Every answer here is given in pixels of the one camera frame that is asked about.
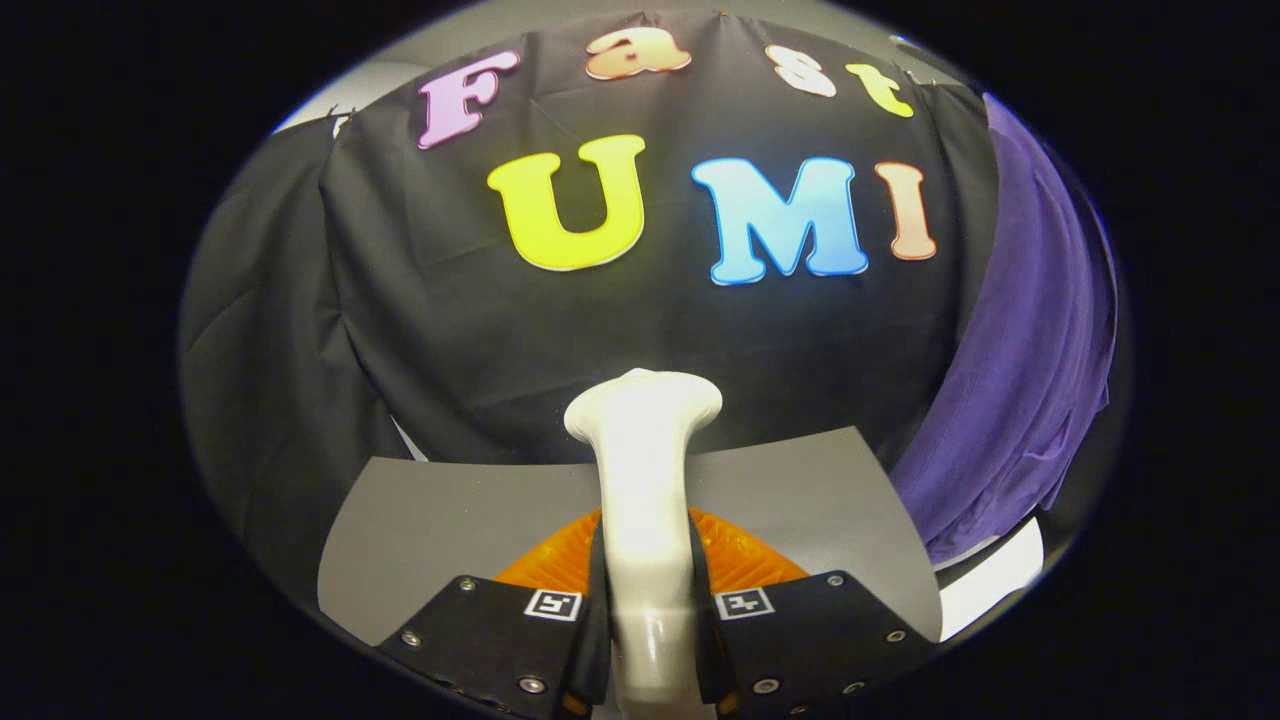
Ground white garment steamer head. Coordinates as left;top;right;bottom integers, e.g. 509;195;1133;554
563;368;724;720

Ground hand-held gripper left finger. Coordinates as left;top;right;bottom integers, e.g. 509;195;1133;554
375;508;613;720

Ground purple jacket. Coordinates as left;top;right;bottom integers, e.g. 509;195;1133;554
890;93;1119;566

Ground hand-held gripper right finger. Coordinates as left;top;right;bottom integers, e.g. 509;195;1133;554
688;508;936;720

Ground grey cabinet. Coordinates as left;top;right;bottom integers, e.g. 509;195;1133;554
318;425;943;646

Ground white paper sheet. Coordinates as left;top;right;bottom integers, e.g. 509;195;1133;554
935;520;1046;641

